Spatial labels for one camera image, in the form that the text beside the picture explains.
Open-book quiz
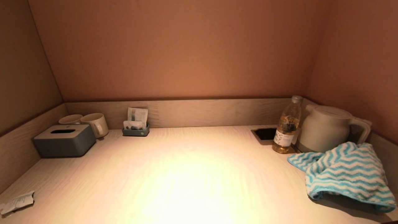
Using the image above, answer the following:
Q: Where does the clear tea bottle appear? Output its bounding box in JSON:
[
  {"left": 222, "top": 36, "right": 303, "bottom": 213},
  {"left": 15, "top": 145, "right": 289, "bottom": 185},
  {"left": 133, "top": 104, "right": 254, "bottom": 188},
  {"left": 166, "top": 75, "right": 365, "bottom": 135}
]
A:
[{"left": 272, "top": 95, "right": 303, "bottom": 154}]

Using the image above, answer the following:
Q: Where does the desk power socket panel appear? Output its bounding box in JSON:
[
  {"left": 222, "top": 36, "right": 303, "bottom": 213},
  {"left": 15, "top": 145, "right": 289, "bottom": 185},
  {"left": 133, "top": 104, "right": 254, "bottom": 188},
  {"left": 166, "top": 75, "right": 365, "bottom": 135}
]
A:
[{"left": 251, "top": 128, "right": 296, "bottom": 146}]

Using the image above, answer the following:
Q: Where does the white electric kettle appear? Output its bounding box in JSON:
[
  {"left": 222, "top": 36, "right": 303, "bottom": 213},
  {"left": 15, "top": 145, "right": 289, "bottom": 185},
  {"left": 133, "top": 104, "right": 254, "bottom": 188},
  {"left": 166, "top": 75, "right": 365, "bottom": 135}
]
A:
[{"left": 295, "top": 104, "right": 373, "bottom": 153}]

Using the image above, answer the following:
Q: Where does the cream ceramic mug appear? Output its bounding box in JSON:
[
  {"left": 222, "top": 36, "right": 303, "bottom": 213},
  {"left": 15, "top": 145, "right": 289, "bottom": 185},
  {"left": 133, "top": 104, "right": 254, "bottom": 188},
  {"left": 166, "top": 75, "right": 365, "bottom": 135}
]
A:
[
  {"left": 58, "top": 114, "right": 83, "bottom": 125},
  {"left": 81, "top": 113, "right": 109, "bottom": 139}
]

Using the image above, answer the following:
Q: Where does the tall white sachet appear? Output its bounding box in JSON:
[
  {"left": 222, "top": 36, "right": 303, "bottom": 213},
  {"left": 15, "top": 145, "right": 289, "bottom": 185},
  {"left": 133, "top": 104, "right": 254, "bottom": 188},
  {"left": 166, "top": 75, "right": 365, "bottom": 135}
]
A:
[{"left": 127, "top": 107, "right": 149, "bottom": 128}]

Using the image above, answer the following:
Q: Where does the short white sachet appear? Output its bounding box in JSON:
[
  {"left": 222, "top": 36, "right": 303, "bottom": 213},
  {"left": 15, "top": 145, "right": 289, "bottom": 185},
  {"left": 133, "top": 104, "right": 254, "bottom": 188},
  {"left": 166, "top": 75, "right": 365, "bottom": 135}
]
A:
[{"left": 123, "top": 120, "right": 144, "bottom": 130}]

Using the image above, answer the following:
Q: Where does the small grey sachet holder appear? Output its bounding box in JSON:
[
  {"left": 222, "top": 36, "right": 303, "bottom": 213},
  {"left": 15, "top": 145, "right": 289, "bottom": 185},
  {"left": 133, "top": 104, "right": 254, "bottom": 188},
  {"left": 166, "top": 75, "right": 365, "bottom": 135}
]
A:
[{"left": 122, "top": 124, "right": 150, "bottom": 137}]

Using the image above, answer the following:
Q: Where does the blue white zigzag towel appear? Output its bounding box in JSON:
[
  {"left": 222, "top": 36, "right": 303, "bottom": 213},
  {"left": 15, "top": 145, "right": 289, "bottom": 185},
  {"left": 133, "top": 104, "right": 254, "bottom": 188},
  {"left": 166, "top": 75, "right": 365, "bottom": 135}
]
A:
[{"left": 287, "top": 142, "right": 397, "bottom": 213}]

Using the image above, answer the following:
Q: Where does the grey tissue box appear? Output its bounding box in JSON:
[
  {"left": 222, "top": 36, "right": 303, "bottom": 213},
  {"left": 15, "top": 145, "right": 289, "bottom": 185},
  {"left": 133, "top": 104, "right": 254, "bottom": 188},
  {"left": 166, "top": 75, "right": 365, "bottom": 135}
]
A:
[{"left": 33, "top": 124, "right": 97, "bottom": 158}]

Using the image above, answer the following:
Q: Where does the crumpled white paper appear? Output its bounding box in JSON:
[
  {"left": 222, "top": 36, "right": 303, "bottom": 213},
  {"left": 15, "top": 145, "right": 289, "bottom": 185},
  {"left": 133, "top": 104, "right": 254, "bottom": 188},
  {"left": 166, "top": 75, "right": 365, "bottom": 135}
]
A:
[{"left": 0, "top": 191, "right": 35, "bottom": 216}]

